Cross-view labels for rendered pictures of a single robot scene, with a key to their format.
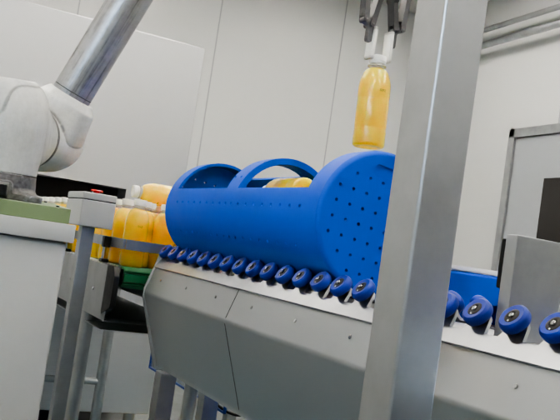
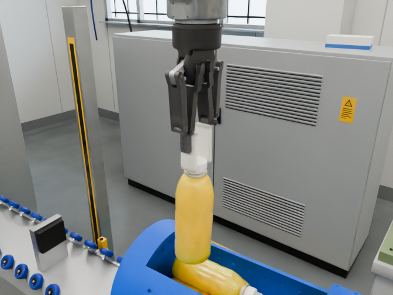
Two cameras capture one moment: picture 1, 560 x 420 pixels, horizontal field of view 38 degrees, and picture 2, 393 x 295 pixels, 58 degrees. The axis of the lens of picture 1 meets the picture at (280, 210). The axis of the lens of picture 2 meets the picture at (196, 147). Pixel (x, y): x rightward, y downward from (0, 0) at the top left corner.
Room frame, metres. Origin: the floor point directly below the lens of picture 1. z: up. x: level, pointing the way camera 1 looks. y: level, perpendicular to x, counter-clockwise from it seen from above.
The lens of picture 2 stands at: (2.27, -0.44, 1.72)
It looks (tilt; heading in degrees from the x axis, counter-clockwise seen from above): 23 degrees down; 150
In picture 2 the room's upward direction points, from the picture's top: straight up
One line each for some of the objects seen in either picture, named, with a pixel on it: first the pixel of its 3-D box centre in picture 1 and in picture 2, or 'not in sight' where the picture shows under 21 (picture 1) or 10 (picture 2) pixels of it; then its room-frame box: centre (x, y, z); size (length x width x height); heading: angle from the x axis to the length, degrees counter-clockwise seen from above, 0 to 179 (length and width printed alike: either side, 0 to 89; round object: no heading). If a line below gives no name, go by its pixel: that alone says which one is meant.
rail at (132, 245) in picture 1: (189, 252); not in sight; (2.49, 0.25, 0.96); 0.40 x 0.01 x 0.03; 117
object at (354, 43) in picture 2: not in sight; (348, 42); (0.83, 1.40, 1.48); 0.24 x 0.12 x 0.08; 31
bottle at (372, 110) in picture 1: (372, 105); (193, 213); (1.77, -0.17, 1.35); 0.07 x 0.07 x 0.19
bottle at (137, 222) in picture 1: (135, 236); not in sight; (2.46, 0.42, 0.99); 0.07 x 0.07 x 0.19
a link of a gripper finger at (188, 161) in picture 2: (387, 47); (189, 151); (1.79, -0.18, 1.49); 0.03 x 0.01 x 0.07; 27
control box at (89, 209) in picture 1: (89, 209); not in sight; (2.48, 0.57, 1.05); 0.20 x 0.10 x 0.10; 27
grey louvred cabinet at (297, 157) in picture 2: not in sight; (231, 133); (0.08, 1.12, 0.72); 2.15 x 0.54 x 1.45; 23
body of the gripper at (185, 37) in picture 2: not in sight; (196, 53); (1.78, -0.16, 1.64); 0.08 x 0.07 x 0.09; 117
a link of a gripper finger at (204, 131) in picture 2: (371, 42); (203, 142); (1.77, -0.14, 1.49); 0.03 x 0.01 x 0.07; 27
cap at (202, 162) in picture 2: (377, 60); (196, 164); (1.78, -0.16, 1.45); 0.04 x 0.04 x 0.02
